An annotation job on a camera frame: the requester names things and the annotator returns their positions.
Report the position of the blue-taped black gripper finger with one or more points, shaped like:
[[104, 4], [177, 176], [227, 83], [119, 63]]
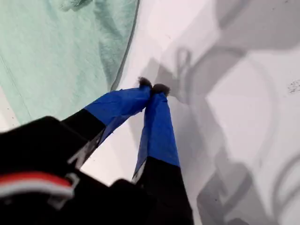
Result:
[[117, 105], [159, 136]]

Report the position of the pale green T-shirt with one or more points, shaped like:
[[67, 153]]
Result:
[[58, 51]]

